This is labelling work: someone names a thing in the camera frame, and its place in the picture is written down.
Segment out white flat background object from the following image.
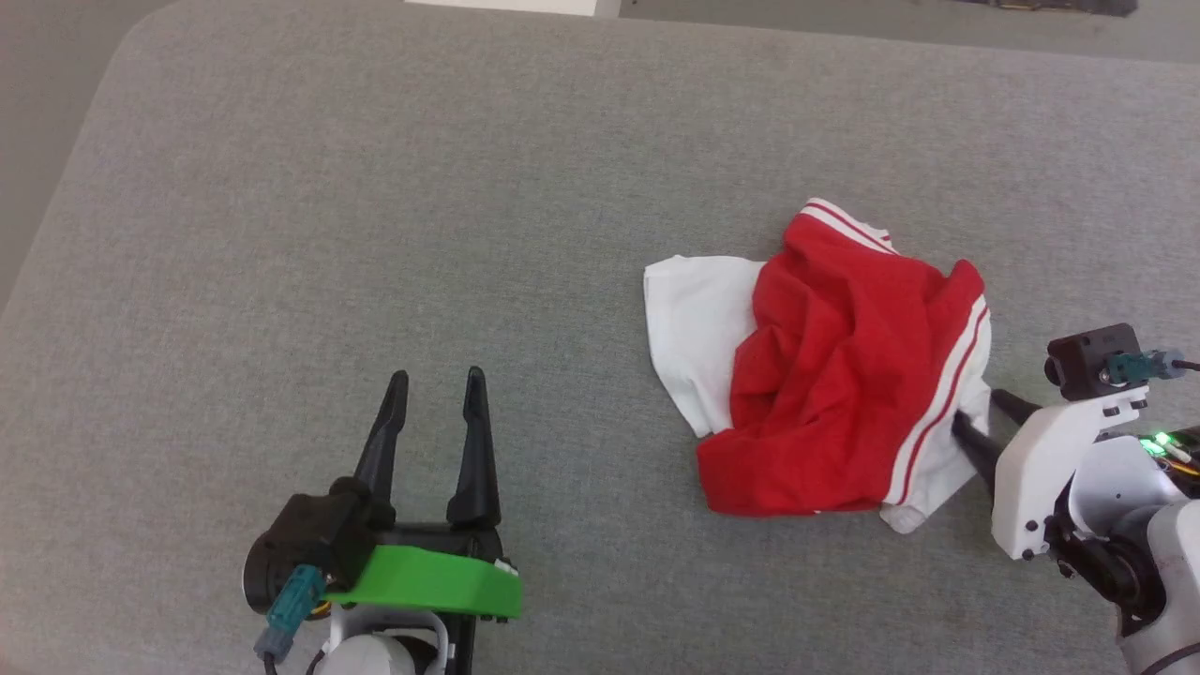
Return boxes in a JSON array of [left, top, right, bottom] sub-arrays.
[[403, 0, 601, 18]]

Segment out red and white shirt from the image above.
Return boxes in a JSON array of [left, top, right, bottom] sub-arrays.
[[643, 198, 994, 535]]

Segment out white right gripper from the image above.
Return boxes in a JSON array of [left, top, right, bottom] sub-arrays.
[[952, 384, 1150, 563]]

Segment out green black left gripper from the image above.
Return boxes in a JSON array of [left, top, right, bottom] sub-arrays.
[[322, 366, 523, 622]]

